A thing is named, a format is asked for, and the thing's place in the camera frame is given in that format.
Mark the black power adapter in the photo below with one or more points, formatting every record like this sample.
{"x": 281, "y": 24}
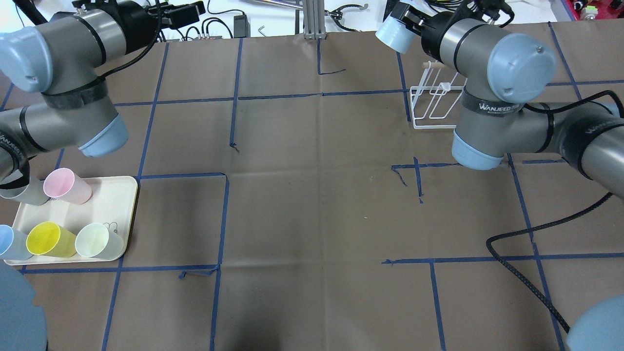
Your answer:
{"x": 241, "y": 26}

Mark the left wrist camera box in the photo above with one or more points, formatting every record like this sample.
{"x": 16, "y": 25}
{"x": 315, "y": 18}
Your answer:
{"x": 176, "y": 16}

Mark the grey plastic cup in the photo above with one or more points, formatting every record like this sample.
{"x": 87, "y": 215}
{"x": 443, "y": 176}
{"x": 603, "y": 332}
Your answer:
{"x": 32, "y": 194}

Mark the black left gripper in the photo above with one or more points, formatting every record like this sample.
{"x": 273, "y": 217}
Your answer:
{"x": 137, "y": 18}

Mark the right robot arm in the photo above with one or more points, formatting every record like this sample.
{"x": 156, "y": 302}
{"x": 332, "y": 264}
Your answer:
{"x": 504, "y": 72}

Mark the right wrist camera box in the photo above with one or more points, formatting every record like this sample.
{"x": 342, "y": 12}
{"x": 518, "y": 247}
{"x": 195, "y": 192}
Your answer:
{"x": 492, "y": 9}

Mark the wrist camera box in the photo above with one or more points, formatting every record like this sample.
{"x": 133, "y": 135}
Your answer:
{"x": 492, "y": 9}
{"x": 176, "y": 16}

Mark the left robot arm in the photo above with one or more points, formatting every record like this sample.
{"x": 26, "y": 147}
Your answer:
{"x": 58, "y": 59}

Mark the yellow plastic cup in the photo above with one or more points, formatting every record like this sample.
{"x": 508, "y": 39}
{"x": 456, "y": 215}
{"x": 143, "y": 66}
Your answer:
{"x": 51, "y": 240}

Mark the cream white plastic cup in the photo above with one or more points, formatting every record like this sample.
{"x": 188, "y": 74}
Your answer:
{"x": 99, "y": 240}

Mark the cream plastic tray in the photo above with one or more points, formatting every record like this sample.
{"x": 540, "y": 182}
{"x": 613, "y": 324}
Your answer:
{"x": 112, "y": 203}

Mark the white wire cup rack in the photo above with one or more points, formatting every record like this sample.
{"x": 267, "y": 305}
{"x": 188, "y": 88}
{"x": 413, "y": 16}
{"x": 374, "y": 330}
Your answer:
{"x": 435, "y": 100}

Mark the light blue plastic cup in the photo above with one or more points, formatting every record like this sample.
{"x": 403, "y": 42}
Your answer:
{"x": 395, "y": 35}

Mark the aluminium frame post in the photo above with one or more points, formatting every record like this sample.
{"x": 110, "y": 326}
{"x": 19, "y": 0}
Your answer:
{"x": 314, "y": 19}

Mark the pink plastic cup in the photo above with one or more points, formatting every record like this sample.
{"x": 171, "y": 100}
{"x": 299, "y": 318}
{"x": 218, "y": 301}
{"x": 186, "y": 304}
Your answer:
{"x": 63, "y": 184}

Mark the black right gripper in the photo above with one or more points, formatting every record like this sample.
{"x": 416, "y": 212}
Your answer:
{"x": 432, "y": 32}

